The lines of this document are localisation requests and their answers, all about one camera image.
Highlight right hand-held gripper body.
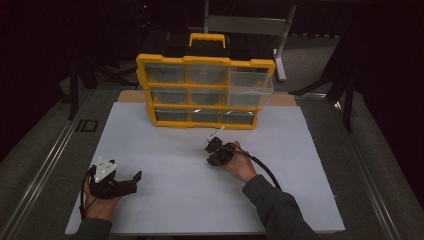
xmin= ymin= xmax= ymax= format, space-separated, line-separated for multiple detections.
xmin=202 ymin=125 xmax=238 ymax=166

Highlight white table board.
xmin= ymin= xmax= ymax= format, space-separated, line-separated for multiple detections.
xmin=64 ymin=101 xmax=346 ymax=236

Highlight clear plastic organizer drawer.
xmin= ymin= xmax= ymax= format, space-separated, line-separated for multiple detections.
xmin=228 ymin=68 xmax=275 ymax=108

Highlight yellow and black organizer case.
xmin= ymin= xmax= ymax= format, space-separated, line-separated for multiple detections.
xmin=135 ymin=32 xmax=277 ymax=130

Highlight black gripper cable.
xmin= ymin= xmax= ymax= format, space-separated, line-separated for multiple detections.
xmin=79 ymin=166 xmax=98 ymax=221
xmin=233 ymin=148 xmax=284 ymax=192

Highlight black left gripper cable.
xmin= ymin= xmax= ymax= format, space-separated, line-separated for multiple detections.
xmin=79 ymin=166 xmax=98 ymax=221

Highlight black metal stand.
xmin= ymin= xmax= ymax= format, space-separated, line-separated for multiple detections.
xmin=68 ymin=56 xmax=138 ymax=121
xmin=289 ymin=66 xmax=355 ymax=134

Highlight aluminium floor rail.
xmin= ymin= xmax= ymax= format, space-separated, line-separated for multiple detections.
xmin=334 ymin=99 xmax=401 ymax=240
xmin=0 ymin=89 xmax=96 ymax=240

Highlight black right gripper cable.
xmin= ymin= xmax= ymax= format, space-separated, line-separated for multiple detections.
xmin=233 ymin=148 xmax=284 ymax=192

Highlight person's right hand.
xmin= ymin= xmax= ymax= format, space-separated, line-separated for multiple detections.
xmin=221 ymin=140 xmax=258 ymax=184

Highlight grid of clear plastic drawers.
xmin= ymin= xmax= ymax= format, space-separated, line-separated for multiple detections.
xmin=144 ymin=63 xmax=259 ymax=125

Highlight grey metal desk frame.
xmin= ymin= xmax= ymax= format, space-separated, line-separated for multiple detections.
xmin=203 ymin=0 xmax=298 ymax=83

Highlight person's left hand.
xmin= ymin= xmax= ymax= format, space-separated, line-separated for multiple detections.
xmin=83 ymin=181 xmax=123 ymax=222

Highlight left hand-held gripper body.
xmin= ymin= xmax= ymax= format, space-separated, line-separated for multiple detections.
xmin=89 ymin=158 xmax=138 ymax=201

